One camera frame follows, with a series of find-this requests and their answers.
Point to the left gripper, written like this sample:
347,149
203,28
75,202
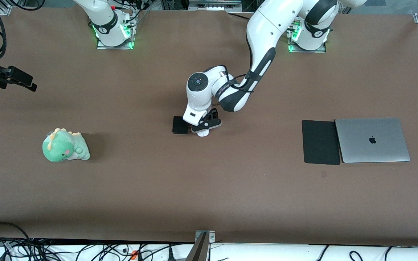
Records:
214,114

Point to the white computer mouse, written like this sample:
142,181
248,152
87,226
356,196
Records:
202,134

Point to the black phone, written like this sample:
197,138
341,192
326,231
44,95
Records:
178,125

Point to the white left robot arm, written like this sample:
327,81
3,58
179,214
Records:
267,21

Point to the black mouse pad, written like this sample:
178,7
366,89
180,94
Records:
320,142

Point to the green dinosaur plush toy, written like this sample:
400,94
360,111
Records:
64,146

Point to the grey metal box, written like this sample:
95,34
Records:
214,4

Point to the orange plug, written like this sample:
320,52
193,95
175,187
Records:
134,255

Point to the silver laptop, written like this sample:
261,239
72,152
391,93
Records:
372,139

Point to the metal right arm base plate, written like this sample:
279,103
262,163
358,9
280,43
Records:
102,47

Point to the metal camera post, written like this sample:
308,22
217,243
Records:
201,244

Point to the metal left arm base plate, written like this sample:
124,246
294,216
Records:
321,50

